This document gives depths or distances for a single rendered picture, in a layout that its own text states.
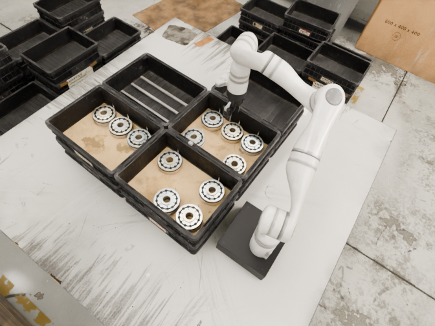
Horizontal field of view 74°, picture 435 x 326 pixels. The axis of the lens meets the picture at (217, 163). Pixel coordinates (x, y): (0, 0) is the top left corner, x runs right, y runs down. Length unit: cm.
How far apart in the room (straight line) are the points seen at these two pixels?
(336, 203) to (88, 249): 110
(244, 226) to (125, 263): 49
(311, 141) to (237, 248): 52
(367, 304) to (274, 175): 111
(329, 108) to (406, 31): 274
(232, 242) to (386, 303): 132
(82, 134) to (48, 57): 111
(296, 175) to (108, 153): 80
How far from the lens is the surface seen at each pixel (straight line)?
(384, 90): 334
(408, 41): 366
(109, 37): 269
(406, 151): 293
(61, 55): 242
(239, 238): 119
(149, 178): 123
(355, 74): 249
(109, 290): 125
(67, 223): 137
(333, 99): 96
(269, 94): 157
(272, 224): 88
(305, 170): 89
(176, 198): 114
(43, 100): 247
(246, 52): 94
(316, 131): 92
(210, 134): 134
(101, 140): 137
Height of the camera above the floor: 190
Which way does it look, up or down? 58 degrees down
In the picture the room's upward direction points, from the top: 9 degrees clockwise
